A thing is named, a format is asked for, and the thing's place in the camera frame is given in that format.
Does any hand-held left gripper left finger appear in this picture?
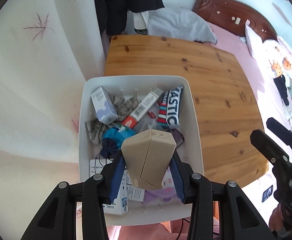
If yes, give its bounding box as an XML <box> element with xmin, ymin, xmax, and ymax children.
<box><xmin>21</xmin><ymin>152</ymin><xmax>126</xmax><ymax>240</ymax></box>

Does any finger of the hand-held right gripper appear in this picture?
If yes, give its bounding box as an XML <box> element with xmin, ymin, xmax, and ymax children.
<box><xmin>250</xmin><ymin>129</ymin><xmax>292</xmax><ymax>173</ymax></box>
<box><xmin>266</xmin><ymin>117</ymin><xmax>292</xmax><ymax>145</ymax></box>

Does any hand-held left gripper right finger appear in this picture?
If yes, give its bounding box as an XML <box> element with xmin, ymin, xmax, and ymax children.
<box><xmin>170</xmin><ymin>151</ymin><xmax>275</xmax><ymax>240</ymax></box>

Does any pink white cartoon box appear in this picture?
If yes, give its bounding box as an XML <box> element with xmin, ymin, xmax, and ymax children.
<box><xmin>161</xmin><ymin>167</ymin><xmax>176</xmax><ymax>188</ymax></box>

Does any large white blue box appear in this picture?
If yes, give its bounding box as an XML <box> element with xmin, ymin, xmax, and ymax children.
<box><xmin>89</xmin><ymin>159</ymin><xmax>146</xmax><ymax>215</ymax></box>

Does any small purple case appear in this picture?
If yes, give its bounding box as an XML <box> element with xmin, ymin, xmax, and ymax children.
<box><xmin>166</xmin><ymin>129</ymin><xmax>185</xmax><ymax>147</ymax></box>

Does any white plastic bin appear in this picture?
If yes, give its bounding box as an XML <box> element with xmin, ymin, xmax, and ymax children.
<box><xmin>78</xmin><ymin>75</ymin><xmax>205</xmax><ymax>227</ymax></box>

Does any dark blue snack packet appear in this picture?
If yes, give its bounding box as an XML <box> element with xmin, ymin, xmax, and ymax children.
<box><xmin>157</xmin><ymin>85</ymin><xmax>184</xmax><ymax>128</ymax></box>

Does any plaid bow hair clip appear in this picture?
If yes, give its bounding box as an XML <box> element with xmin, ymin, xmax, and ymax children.
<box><xmin>84</xmin><ymin>94</ymin><xmax>142</xmax><ymax>147</ymax></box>

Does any red white toothpaste box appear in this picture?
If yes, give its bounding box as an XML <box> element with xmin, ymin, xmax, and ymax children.
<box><xmin>121</xmin><ymin>85</ymin><xmax>164</xmax><ymax>130</ymax></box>

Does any small white blue box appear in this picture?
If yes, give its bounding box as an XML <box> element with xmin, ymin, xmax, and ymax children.
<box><xmin>90</xmin><ymin>87</ymin><xmax>119</xmax><ymax>125</ymax></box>

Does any person's right hand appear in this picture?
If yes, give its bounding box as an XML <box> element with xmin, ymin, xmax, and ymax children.
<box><xmin>269</xmin><ymin>201</ymin><xmax>288</xmax><ymax>233</ymax></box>

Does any blue white small packet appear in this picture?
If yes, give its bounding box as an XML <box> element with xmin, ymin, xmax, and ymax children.
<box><xmin>261</xmin><ymin>185</ymin><xmax>274</xmax><ymax>203</ymax></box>

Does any dark garment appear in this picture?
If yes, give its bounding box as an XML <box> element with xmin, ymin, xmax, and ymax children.
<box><xmin>273</xmin><ymin>75</ymin><xmax>290</xmax><ymax>106</ymax></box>

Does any pink bedspread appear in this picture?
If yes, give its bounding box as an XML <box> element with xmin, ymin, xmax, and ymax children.
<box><xmin>206</xmin><ymin>21</ymin><xmax>292</xmax><ymax>205</ymax></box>

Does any cartoon bear quilt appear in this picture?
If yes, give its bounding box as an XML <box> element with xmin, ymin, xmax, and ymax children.
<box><xmin>264</xmin><ymin>36</ymin><xmax>292</xmax><ymax>80</ymax></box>

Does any pink pillow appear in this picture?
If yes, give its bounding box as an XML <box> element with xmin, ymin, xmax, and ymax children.
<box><xmin>244</xmin><ymin>24</ymin><xmax>269</xmax><ymax>59</ymax></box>

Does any white curtain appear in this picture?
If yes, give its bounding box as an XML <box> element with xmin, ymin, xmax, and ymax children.
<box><xmin>0</xmin><ymin>0</ymin><xmax>106</xmax><ymax>180</ymax></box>

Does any wooden bed headboard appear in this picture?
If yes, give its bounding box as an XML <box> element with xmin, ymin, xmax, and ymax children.
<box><xmin>192</xmin><ymin>0</ymin><xmax>278</xmax><ymax>40</ymax></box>

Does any grey cloth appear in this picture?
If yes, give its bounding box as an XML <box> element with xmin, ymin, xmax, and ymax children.
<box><xmin>147</xmin><ymin>7</ymin><xmax>218</xmax><ymax>44</ymax></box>

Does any white cushion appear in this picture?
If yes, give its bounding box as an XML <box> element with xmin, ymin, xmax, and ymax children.
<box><xmin>133</xmin><ymin>12</ymin><xmax>150</xmax><ymax>30</ymax></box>

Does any black hanging coat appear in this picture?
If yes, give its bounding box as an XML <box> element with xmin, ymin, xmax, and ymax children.
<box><xmin>93</xmin><ymin>0</ymin><xmax>165</xmax><ymax>36</ymax></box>

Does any black floor cable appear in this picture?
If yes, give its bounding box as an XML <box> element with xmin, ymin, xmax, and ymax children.
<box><xmin>173</xmin><ymin>217</ymin><xmax>194</xmax><ymax>240</ymax></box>

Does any pink wall shelf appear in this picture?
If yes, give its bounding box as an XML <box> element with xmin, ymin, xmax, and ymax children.
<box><xmin>271</xmin><ymin>2</ymin><xmax>292</xmax><ymax>27</ymax></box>

